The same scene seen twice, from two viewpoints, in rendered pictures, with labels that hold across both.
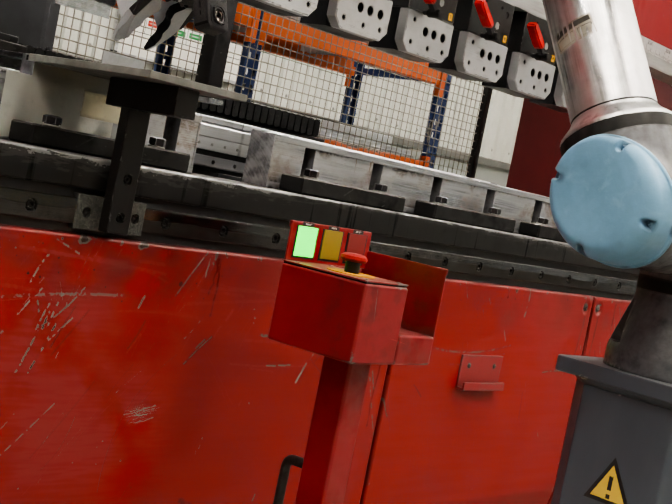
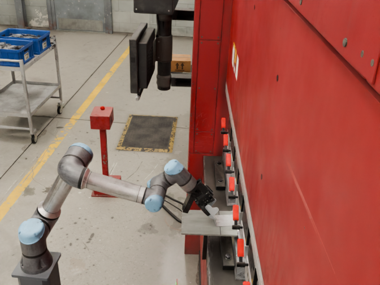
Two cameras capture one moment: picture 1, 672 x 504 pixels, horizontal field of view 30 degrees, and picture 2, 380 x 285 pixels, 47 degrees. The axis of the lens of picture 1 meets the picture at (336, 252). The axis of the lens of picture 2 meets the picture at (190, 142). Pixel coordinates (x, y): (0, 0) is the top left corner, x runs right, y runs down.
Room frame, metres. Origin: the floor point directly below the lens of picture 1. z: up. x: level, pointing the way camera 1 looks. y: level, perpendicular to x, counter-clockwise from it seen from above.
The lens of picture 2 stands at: (2.98, -0.86, 2.35)
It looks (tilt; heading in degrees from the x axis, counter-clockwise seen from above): 28 degrees down; 140
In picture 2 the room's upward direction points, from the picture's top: 2 degrees clockwise
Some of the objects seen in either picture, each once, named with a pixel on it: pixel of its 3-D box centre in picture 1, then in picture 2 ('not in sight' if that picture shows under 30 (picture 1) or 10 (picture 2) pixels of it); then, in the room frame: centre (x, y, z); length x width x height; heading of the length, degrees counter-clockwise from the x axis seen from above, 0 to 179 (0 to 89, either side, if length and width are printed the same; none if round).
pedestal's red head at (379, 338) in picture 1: (360, 293); not in sight; (1.87, -0.05, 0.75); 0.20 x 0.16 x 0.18; 142
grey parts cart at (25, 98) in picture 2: not in sight; (18, 86); (-1.76, 0.65, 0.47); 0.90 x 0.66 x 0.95; 135
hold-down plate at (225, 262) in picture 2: (104, 147); (226, 245); (1.85, 0.37, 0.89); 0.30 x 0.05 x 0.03; 140
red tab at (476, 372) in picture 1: (482, 372); not in sight; (2.54, -0.34, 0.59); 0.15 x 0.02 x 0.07; 140
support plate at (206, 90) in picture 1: (136, 77); (208, 222); (1.76, 0.32, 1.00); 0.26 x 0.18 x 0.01; 50
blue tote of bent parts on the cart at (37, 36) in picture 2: not in sight; (23, 40); (-1.93, 0.83, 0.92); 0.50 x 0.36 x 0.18; 45
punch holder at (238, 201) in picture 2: not in sight; (248, 201); (1.99, 0.32, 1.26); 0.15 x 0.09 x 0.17; 140
